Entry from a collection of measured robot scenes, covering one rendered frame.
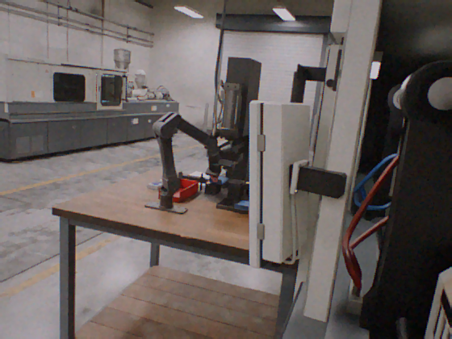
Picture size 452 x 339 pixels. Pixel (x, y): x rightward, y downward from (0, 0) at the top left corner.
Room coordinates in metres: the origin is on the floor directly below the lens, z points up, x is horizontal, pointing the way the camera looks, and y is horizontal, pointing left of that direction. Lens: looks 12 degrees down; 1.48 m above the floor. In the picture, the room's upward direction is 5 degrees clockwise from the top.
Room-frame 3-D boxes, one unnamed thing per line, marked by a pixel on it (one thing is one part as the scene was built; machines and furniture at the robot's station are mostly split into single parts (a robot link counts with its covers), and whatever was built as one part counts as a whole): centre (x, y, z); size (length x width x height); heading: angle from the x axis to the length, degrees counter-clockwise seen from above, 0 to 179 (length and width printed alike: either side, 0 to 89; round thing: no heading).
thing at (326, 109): (1.32, -0.33, 1.21); 0.86 x 0.10 x 0.79; 160
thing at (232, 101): (2.01, 0.01, 1.37); 0.11 x 0.09 x 0.30; 73
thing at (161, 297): (1.87, 0.08, 0.45); 1.12 x 0.99 x 0.90; 73
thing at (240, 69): (2.13, -0.04, 1.44); 0.17 x 0.13 x 0.42; 163
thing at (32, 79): (7.23, 3.33, 1.24); 2.95 x 0.98 x 0.90; 160
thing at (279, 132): (0.85, -0.17, 1.27); 0.23 x 0.18 x 0.38; 70
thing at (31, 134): (8.43, 2.90, 0.49); 5.51 x 1.02 x 0.97; 160
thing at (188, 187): (1.91, 0.24, 0.93); 0.25 x 0.12 x 0.06; 163
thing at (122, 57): (9.82, 2.49, 1.60); 2.54 x 0.84 x 1.26; 160
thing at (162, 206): (1.67, 0.27, 0.94); 0.20 x 0.07 x 0.08; 73
